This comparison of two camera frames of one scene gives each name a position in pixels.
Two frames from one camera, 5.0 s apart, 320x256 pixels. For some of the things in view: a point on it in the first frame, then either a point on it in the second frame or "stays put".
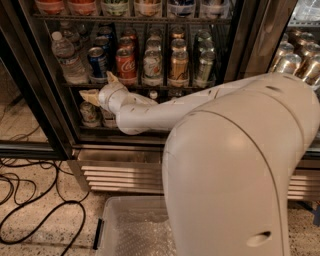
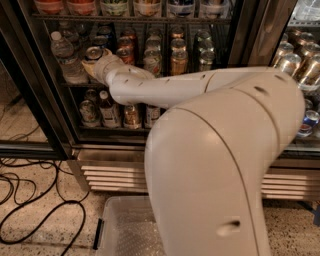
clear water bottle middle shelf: (74, 71) stays put
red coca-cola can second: (126, 42) stays put
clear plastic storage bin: (134, 226) stays put
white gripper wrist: (107, 94) -> (101, 68)
